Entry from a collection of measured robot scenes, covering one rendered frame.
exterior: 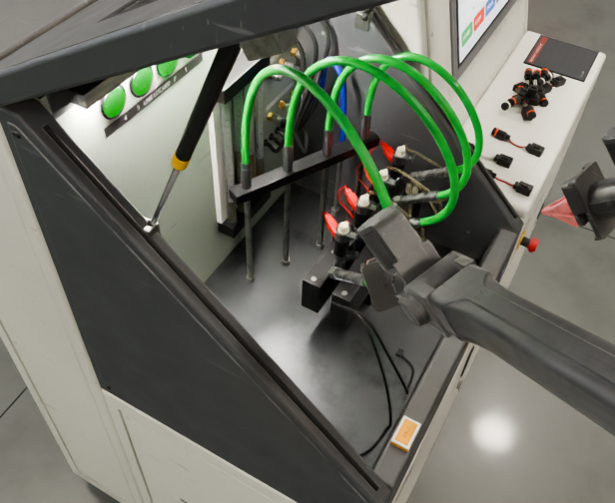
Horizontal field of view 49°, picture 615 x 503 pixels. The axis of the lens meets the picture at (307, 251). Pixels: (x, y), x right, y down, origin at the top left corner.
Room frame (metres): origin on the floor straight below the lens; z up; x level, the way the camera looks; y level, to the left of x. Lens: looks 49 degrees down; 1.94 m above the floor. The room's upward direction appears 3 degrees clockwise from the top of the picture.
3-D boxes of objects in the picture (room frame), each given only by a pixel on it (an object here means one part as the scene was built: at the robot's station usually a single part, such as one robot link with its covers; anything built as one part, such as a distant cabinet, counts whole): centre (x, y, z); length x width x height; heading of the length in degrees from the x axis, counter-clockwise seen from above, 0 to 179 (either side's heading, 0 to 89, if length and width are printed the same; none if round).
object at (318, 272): (0.91, -0.12, 0.91); 0.34 x 0.10 x 0.15; 153
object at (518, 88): (1.39, -0.53, 1.01); 0.23 x 0.11 x 0.06; 153
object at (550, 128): (1.36, -0.51, 0.97); 0.70 x 0.22 x 0.03; 153
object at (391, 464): (0.70, -0.27, 0.87); 0.62 x 0.04 x 0.16; 153
